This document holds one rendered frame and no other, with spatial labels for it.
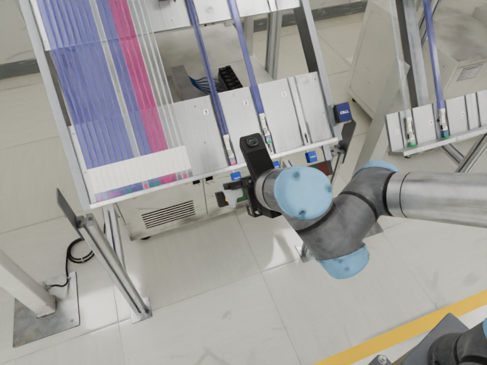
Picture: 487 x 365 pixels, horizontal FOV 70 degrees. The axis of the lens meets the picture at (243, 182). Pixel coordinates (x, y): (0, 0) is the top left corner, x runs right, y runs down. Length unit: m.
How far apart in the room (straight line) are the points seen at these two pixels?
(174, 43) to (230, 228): 0.86
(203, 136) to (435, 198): 0.57
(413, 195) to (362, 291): 1.05
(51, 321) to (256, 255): 0.85
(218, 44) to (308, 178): 1.19
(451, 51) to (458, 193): 1.29
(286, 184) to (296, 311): 1.05
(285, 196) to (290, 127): 0.51
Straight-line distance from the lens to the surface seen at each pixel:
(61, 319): 1.63
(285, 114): 0.98
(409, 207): 0.59
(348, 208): 0.58
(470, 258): 1.87
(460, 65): 1.76
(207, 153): 0.91
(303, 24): 1.08
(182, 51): 1.59
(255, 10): 1.04
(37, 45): 0.98
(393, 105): 1.24
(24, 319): 1.70
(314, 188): 0.50
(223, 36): 1.68
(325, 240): 0.54
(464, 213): 0.56
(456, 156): 1.76
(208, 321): 1.48
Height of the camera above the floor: 1.40
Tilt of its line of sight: 50 degrees down
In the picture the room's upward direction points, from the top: straight up
